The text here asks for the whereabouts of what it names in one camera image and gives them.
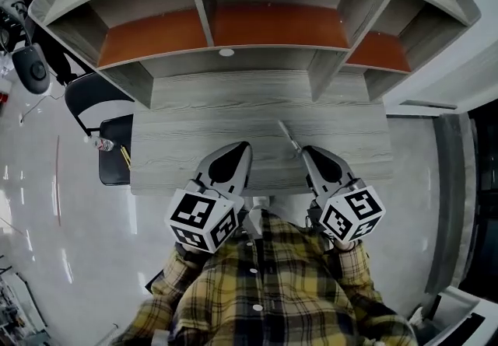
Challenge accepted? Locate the black stand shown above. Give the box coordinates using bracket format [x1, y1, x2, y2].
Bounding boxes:
[2, 0, 79, 85]

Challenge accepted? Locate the clear plastic bottle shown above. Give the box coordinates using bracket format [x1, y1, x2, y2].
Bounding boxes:
[82, 135, 115, 152]

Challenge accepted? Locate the thin floor cable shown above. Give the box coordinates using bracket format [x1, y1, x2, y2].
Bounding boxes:
[19, 88, 66, 124]

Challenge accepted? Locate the person's right forearm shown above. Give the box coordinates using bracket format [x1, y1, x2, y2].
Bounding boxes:
[330, 237, 386, 302]

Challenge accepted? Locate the grey metal pen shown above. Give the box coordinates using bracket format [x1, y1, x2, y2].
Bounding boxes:
[277, 120, 301, 152]

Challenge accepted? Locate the grey stone door frame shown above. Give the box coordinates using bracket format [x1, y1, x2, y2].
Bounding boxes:
[423, 112, 480, 295]

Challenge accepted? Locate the grey wooden table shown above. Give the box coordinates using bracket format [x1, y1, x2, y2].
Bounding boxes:
[129, 70, 394, 197]

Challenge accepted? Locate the person's left forearm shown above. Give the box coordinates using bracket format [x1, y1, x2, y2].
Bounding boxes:
[149, 241, 211, 306]

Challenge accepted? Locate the grey wooden shelf unit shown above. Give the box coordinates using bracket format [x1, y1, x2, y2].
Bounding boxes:
[27, 0, 482, 112]

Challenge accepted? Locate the cluttered equipment rack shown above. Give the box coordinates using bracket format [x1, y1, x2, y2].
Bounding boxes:
[0, 254, 50, 346]

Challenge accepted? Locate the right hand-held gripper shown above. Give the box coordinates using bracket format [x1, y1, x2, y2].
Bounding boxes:
[300, 145, 387, 243]

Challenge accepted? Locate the white box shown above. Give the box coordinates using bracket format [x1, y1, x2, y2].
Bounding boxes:
[406, 285, 488, 346]

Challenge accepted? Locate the black chair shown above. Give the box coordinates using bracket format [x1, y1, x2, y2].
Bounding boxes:
[64, 72, 135, 187]

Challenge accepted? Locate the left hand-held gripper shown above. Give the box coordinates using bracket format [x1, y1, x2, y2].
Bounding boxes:
[164, 141, 254, 254]

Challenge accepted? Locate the yellow plaid shirt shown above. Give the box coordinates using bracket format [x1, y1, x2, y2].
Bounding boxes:
[110, 208, 419, 346]

